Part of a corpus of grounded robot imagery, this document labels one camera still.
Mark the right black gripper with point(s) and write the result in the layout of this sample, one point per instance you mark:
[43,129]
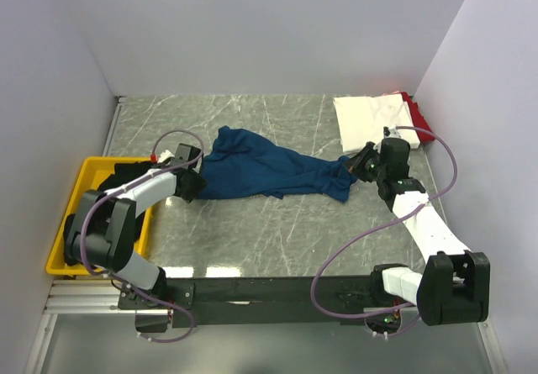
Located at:
[356,163]

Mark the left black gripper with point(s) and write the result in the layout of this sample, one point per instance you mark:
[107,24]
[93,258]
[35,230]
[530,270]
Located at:
[200,183]

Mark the blue t-shirt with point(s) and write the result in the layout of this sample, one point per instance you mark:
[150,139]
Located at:
[243,164]

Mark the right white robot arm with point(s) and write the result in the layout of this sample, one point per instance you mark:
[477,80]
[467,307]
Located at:
[454,286]

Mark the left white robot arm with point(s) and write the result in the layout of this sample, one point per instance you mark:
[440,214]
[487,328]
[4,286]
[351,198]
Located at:
[108,220]

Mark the folded white t-shirt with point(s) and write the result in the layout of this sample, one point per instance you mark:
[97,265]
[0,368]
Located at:
[362,119]

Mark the black t-shirt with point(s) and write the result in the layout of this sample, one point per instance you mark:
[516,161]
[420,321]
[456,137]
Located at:
[104,175]

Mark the folded red t-shirt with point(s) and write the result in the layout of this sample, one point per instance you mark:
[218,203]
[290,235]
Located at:
[418,120]

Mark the yellow plastic tray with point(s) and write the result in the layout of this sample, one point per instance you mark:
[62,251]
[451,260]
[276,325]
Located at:
[56,265]

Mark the black base bar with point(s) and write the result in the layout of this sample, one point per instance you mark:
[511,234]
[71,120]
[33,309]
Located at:
[253,300]

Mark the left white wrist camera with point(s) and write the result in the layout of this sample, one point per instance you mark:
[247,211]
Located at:
[162,157]

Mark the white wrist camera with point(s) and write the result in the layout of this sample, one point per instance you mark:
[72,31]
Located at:
[162,157]
[391,133]

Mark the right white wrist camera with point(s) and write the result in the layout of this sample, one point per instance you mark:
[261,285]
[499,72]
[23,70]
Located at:
[391,133]

